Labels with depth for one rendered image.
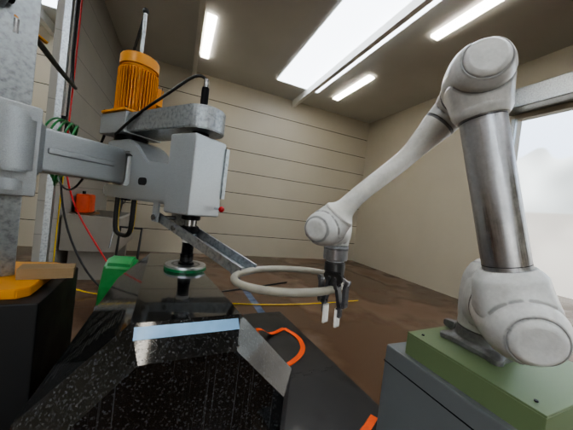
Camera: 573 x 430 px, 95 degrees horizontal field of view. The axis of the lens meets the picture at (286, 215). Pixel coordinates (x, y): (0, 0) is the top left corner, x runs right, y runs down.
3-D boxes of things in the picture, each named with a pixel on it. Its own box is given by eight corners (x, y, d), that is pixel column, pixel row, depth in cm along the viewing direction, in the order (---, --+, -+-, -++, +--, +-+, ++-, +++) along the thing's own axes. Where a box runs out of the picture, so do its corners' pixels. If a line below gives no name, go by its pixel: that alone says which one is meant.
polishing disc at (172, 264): (201, 261, 160) (201, 259, 160) (209, 270, 141) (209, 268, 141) (163, 261, 150) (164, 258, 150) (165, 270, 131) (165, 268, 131)
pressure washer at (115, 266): (104, 309, 270) (113, 224, 268) (141, 310, 277) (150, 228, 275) (85, 324, 236) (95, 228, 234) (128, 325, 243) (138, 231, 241)
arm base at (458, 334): (461, 323, 99) (463, 309, 98) (535, 357, 78) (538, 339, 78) (426, 328, 92) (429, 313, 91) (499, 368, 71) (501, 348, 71)
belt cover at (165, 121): (98, 138, 175) (101, 113, 175) (136, 148, 197) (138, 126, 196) (198, 132, 127) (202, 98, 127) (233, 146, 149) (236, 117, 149)
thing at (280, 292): (204, 283, 104) (204, 276, 104) (271, 267, 147) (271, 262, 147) (318, 308, 80) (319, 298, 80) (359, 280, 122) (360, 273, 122)
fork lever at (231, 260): (147, 218, 149) (150, 210, 148) (176, 219, 166) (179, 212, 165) (232, 279, 116) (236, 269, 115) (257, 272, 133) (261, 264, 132)
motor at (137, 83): (101, 113, 172) (107, 51, 171) (146, 128, 199) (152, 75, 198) (124, 108, 158) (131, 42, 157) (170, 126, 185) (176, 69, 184)
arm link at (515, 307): (544, 339, 69) (604, 393, 49) (471, 337, 76) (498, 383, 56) (496, 59, 73) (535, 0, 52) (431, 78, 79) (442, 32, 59)
